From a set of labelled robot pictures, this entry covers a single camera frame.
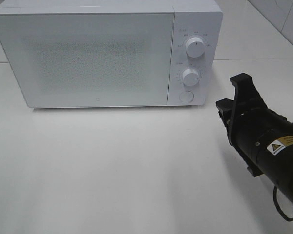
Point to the upper white microwave knob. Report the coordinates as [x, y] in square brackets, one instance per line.
[195, 46]

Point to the round white door button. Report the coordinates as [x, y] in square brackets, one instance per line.
[186, 97]

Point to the white microwave oven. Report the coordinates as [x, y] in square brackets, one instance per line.
[191, 18]

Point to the white microwave door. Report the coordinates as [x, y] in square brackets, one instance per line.
[95, 60]

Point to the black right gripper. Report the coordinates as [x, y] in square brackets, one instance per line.
[253, 125]

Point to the lower white microwave knob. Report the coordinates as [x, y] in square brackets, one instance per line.
[190, 77]

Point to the white microwave knob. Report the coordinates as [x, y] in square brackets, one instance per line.
[190, 77]
[195, 46]

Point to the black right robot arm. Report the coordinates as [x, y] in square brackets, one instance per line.
[276, 161]

